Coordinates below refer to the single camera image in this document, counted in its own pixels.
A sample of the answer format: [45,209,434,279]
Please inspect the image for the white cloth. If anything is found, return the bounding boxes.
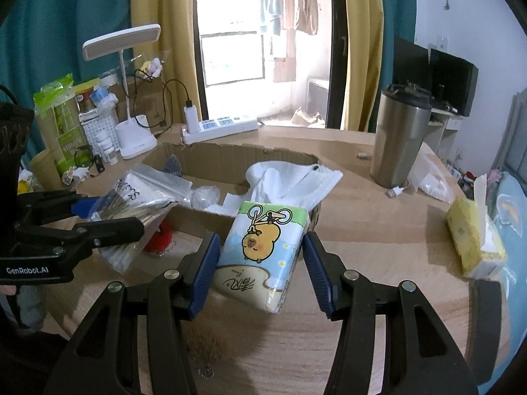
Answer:
[246,161,343,223]

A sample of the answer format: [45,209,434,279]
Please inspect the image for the grey padded headboard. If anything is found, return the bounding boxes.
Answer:
[494,91,527,173]

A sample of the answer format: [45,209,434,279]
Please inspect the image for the red plush toy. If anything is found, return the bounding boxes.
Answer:
[144,220,176,253]

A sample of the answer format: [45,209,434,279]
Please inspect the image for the white charger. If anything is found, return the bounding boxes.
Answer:
[184,106,199,134]

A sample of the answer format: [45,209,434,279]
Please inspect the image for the green pack of paper cups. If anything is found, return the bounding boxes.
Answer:
[33,74,89,175]

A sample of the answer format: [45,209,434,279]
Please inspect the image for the cartoon printed tissue packet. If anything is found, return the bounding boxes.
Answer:
[214,201,310,313]

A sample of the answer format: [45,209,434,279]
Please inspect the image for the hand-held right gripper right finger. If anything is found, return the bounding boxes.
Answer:
[302,231,480,395]

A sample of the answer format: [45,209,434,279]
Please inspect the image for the hanging beige shirt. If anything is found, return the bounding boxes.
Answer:
[280,0,322,36]

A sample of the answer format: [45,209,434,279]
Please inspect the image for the cardboard box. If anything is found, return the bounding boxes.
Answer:
[140,142,324,231]

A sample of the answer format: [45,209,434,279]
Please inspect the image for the white plastic basket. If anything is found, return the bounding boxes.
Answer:
[80,116,120,157]

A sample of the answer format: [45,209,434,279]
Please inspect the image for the white power adapter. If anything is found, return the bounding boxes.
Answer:
[62,167,89,184]

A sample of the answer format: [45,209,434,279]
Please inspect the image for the yellow tissue pack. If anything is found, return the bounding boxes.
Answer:
[446,173,508,279]

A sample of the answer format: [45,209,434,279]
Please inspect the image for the white tissue sheet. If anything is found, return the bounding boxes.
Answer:
[222,193,248,216]

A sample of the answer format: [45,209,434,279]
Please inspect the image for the clear plastic bag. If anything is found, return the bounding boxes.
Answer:
[407,148,458,203]

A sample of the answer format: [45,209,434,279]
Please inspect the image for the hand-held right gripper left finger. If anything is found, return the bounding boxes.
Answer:
[43,231,223,395]

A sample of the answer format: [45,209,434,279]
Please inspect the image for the white power strip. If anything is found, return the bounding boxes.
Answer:
[181,117,259,145]

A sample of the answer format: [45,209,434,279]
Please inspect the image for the black computer case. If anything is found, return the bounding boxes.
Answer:
[393,35,431,95]

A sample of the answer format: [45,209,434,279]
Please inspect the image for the blue and white packets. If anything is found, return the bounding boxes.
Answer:
[91,86,118,108]

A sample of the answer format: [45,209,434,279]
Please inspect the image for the clear zip bag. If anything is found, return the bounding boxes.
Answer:
[88,164,194,274]

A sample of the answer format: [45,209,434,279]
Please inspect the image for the white balcony appliance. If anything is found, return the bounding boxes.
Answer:
[307,76,330,112]

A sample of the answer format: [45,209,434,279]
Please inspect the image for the brown plush toy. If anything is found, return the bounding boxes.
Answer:
[184,320,232,368]

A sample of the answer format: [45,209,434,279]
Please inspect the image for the white desk lamp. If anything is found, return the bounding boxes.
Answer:
[82,24,162,160]

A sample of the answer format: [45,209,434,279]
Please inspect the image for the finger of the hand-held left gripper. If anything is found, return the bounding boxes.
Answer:
[17,190,100,225]
[51,217,146,256]

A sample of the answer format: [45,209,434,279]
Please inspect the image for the wide teal curtain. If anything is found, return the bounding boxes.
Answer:
[0,0,136,141]

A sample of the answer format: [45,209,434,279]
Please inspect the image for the black door frame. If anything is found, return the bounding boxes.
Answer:
[329,0,350,130]

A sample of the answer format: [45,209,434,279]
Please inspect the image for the black computer monitor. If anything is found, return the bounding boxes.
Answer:
[428,48,479,118]

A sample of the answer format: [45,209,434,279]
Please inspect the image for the steel tumbler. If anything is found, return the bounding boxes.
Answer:
[369,83,433,189]

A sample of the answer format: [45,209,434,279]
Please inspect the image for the white computer desk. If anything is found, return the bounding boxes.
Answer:
[428,105,466,161]

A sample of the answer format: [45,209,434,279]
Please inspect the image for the narrow yellow curtain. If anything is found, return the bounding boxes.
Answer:
[342,0,383,132]

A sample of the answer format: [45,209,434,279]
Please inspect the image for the narrow teal curtain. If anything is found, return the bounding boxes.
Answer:
[368,0,418,132]

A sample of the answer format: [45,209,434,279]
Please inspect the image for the wide yellow curtain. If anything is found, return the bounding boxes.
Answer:
[131,0,208,126]

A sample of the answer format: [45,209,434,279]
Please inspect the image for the balcony cardboard scrap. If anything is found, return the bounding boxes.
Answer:
[290,107,326,128]

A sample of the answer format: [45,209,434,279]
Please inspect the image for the blue printed blanket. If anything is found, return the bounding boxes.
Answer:
[492,171,527,297]

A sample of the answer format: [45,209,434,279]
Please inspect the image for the black cable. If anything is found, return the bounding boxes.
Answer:
[127,70,194,130]

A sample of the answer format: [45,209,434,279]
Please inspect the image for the clear bag of cotton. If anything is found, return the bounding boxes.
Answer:
[193,186,222,211]

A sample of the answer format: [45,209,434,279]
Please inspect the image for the jar with yellow lid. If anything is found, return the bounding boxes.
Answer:
[78,84,103,114]

